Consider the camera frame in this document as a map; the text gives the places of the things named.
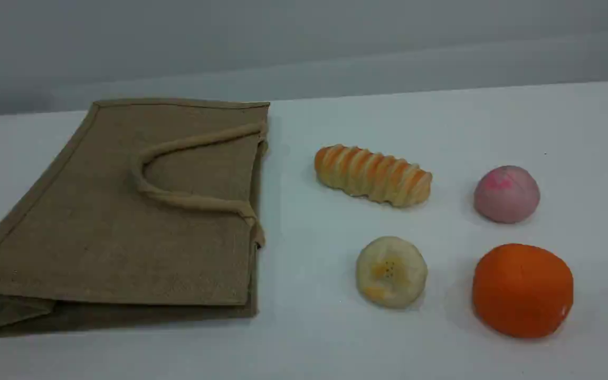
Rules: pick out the orange fruit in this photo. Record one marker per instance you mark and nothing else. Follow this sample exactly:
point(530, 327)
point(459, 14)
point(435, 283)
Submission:
point(523, 290)

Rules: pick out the pink peach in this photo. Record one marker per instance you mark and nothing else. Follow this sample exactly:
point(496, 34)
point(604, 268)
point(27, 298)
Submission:
point(507, 195)

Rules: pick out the brown jute tote bag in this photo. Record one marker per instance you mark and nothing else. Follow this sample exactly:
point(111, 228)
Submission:
point(98, 221)

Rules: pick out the long striped bread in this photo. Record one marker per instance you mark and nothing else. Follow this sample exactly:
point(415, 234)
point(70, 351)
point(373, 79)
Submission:
point(372, 175)

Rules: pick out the pale round banana slice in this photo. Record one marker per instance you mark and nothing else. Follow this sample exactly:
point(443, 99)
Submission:
point(391, 272)

